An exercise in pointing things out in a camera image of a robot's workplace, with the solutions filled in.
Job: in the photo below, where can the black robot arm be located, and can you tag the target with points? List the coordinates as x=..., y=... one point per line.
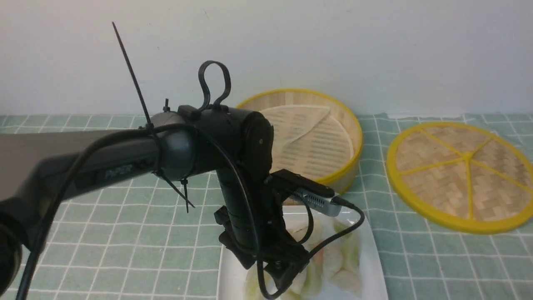
x=40, y=170

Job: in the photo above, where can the green dumpling bottom edge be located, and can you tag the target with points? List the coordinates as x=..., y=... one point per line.
x=251, y=290

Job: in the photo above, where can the white dumpling lower centre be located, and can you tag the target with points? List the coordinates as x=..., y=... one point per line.
x=298, y=282

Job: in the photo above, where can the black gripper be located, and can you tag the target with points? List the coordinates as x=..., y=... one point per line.
x=255, y=232

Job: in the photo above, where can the black zip tie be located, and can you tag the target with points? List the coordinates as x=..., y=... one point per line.
x=133, y=79

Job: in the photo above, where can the pink white dumpling centre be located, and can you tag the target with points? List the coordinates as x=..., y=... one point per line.
x=329, y=260

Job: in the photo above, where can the green checkered tablecloth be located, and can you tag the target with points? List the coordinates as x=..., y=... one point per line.
x=135, y=241

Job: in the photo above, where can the bamboo steamer basket yellow rim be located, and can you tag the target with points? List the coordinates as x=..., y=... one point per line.
x=341, y=179

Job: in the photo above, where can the green dumpling lower centre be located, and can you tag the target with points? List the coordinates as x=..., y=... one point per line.
x=313, y=282

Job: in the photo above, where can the green dumpling top right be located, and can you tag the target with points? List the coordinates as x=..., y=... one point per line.
x=339, y=226

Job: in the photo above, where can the white square plate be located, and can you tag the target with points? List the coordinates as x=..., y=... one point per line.
x=232, y=275

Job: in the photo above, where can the white dumpling lower right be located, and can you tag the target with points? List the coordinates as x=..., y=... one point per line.
x=347, y=281

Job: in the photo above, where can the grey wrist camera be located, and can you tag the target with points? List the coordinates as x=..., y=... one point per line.
x=310, y=192

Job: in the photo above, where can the green dumpling right side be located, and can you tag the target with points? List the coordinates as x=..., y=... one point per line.
x=350, y=249

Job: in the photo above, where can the white dumpling top centre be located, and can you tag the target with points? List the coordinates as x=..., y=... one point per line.
x=299, y=231

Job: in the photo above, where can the woven bamboo steamer lid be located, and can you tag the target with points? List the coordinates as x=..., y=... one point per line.
x=461, y=177

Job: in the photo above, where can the white steamer liner paper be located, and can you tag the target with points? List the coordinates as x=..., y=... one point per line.
x=308, y=139

